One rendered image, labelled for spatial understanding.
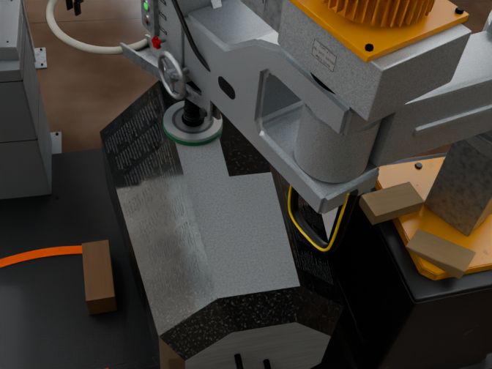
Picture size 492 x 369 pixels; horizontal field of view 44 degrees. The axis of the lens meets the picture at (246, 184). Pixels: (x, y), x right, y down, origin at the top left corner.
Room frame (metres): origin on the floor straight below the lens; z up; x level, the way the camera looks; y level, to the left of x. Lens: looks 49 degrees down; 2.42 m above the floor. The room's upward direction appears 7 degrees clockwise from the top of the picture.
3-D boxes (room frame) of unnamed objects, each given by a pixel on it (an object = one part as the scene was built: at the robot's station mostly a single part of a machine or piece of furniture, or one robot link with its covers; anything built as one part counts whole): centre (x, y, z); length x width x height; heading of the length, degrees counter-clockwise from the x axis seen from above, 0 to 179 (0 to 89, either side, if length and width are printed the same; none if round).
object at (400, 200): (1.41, -0.51, 0.81); 0.20 x 0.10 x 0.05; 118
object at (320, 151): (1.12, -0.21, 1.39); 0.19 x 0.19 x 0.20
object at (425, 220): (1.45, -0.77, 0.76); 0.49 x 0.49 x 0.05; 20
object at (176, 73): (1.45, 0.23, 1.24); 0.15 x 0.10 x 0.15; 40
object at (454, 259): (1.23, -0.67, 0.80); 0.20 x 0.10 x 0.05; 59
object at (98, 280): (1.42, 0.60, 0.07); 0.30 x 0.12 x 0.12; 18
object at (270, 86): (1.31, -0.02, 1.35); 0.74 x 0.23 x 0.49; 40
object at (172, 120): (1.62, 0.22, 0.89); 0.21 x 0.21 x 0.01
